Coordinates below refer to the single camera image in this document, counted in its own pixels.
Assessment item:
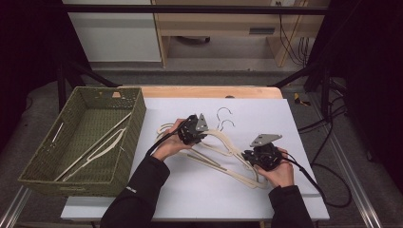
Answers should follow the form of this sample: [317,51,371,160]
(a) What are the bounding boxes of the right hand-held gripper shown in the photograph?
[241,133,284,172]

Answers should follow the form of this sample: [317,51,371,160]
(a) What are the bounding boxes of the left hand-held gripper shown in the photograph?
[177,112,210,146]

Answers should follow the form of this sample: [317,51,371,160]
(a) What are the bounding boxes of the beige wooden clothes hanger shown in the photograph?
[53,111,133,183]
[156,119,271,191]
[156,106,261,185]

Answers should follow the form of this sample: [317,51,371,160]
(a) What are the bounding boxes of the green woven basket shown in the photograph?
[17,85,147,198]

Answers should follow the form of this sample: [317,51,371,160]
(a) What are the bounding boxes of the person's right hand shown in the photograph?
[254,147,296,189]

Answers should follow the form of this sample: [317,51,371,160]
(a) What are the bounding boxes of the person's left hand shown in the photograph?
[151,118,193,162]

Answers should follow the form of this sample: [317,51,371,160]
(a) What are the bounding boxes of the yellow and black tool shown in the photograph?
[293,92,312,107]

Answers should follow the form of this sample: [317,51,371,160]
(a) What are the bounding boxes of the white paper sheet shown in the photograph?
[60,97,331,222]

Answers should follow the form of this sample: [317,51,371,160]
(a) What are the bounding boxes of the black metal stand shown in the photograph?
[56,61,122,112]
[268,61,333,121]

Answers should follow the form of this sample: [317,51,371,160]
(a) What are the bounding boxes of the light wooden desk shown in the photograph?
[151,0,333,68]

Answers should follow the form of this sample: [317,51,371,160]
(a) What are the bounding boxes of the black horizontal metal bar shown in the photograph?
[61,4,331,16]

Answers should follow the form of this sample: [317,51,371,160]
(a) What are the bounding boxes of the white cabinet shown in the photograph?
[61,0,163,64]

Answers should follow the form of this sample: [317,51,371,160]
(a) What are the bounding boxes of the left hand-held gripper cable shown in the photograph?
[145,116,192,157]

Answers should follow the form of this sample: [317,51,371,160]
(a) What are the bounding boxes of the hand-held gripper cable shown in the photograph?
[145,116,192,157]
[279,151,354,209]

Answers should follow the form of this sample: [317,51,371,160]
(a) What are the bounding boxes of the right hand-held gripper cable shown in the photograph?
[279,151,354,209]

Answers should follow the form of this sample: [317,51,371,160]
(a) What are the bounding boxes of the black floor cables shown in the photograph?
[297,94,349,135]

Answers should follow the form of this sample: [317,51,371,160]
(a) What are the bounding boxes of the aluminium rail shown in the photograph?
[307,91,385,228]
[0,184,33,228]

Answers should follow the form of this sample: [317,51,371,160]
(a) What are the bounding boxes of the black cables under desk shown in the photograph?
[275,1,314,68]

